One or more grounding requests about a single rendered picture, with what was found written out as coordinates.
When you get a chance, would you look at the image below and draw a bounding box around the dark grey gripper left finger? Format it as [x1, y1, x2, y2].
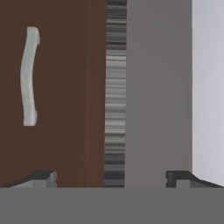
[0, 170, 58, 189]

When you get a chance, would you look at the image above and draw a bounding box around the white curved drawer handle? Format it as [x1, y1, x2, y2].
[19, 26, 41, 127]

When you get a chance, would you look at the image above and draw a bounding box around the brown wooden drawer front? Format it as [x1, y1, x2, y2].
[0, 0, 109, 188]

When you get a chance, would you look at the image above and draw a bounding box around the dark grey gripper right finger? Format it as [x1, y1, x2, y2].
[164, 170, 224, 189]

